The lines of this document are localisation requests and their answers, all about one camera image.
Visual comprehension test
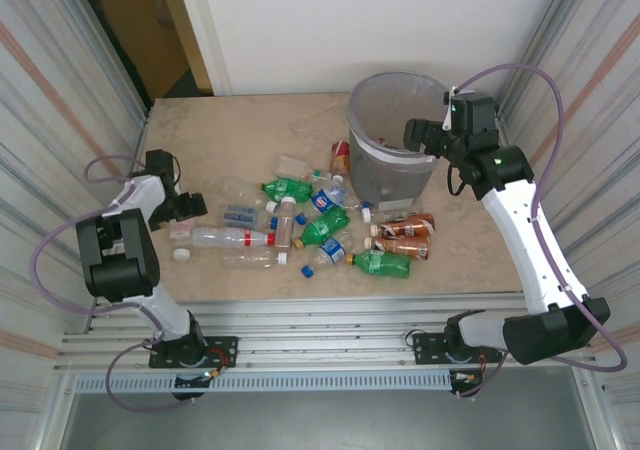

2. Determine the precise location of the grey slotted cable duct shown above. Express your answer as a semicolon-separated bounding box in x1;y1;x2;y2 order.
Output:
73;372;454;395

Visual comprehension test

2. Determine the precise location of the brown wooden door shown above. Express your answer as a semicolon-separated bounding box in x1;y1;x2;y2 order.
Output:
97;0;214;99

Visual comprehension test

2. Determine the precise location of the white door frame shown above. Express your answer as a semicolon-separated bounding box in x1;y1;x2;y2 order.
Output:
172;0;235;97

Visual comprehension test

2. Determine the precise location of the small bottle pink label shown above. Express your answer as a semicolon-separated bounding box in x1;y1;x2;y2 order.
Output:
168;219;197;244

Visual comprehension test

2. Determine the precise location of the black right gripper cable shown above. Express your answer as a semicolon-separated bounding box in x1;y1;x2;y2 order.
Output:
446;162;471;199

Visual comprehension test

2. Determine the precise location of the clear bottle green white label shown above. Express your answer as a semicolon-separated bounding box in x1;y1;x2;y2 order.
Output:
275;154;346;184

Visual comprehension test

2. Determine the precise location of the red orange juice bottle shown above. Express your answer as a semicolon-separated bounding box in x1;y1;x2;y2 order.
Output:
328;140;353;177

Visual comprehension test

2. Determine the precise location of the green plastic soda bottle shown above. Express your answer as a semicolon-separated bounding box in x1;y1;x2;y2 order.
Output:
291;205;354;250
256;178;315;204
345;249;414;279

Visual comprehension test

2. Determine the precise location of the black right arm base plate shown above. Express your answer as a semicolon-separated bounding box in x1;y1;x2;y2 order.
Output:
412;330;504;366

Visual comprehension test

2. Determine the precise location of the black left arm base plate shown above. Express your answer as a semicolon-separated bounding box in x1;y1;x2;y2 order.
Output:
149;335;239;370

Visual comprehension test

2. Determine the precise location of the clear bottle red label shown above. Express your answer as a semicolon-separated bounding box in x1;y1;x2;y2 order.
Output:
191;225;278;249

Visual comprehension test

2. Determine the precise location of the aluminium rail frame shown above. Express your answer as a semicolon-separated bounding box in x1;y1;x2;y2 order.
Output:
53;292;599;377

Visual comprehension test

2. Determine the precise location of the yellow power connector with wires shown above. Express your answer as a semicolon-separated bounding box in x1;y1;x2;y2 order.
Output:
198;347;237;382
452;350;496;386

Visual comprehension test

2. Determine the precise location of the crushed clear bottle white cap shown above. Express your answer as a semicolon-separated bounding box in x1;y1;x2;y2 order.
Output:
218;176;280;212

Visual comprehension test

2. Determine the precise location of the clear plastic trash bin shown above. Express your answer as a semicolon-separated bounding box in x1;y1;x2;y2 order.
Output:
346;71;449;211

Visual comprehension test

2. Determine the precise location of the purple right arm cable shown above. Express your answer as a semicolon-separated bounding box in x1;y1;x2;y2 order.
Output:
455;63;629;400

